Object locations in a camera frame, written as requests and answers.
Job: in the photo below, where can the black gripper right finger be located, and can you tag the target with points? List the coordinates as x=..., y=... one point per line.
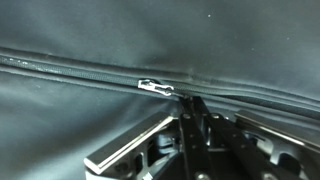
x=253, y=146

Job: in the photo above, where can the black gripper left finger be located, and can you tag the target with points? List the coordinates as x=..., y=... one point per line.
x=133, y=143

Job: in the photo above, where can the silver zipper pull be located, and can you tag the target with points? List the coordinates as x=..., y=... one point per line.
x=155, y=87

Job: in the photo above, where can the black fleece jacket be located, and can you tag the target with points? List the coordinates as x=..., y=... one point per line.
x=160, y=36

